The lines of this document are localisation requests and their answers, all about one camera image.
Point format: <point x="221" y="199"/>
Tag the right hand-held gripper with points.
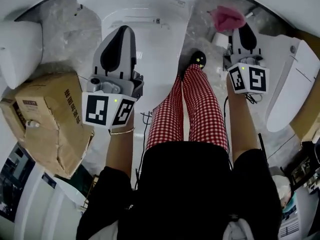
<point x="257" y="80"/>

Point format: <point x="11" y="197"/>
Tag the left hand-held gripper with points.
<point x="96" y="109"/>

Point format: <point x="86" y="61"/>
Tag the pink cloth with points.
<point x="227" y="19"/>

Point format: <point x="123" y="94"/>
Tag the white tank toilet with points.
<point x="155" y="46"/>

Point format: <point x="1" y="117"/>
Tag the person's left forearm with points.
<point x="120" y="154"/>

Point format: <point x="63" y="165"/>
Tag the person's right forearm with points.
<point x="242" y="124"/>

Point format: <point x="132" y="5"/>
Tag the white tankless smart toilet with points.
<point x="287" y="84"/>

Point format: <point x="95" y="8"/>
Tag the white egg-shaped toilet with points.
<point x="20" y="54"/>

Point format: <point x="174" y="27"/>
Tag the loose white paper roll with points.
<point x="221" y="40"/>

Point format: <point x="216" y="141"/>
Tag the person's black shoe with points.
<point x="198" y="59"/>

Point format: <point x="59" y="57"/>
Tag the person's red checked trousers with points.
<point x="200" y="109"/>

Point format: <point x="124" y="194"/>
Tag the labelled cardboard box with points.
<point x="50" y="114"/>

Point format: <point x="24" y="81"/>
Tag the tall brown cardboard box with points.
<point x="310" y="124"/>

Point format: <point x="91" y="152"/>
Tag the grey chair with black legs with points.
<point x="262" y="146"/>

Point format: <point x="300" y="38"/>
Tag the clear plastic water bottle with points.
<point x="33" y="124"/>

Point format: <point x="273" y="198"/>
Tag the cardboard box with black band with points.
<point x="10" y="119"/>

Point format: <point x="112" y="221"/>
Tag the cluttered equipment shelf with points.
<point x="305" y="179"/>

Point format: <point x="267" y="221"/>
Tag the person's black top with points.
<point x="180" y="196"/>

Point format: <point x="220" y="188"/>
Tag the black framed glass cabinet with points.
<point x="15" y="179"/>

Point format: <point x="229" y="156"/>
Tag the wall water valve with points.
<point x="79" y="7"/>

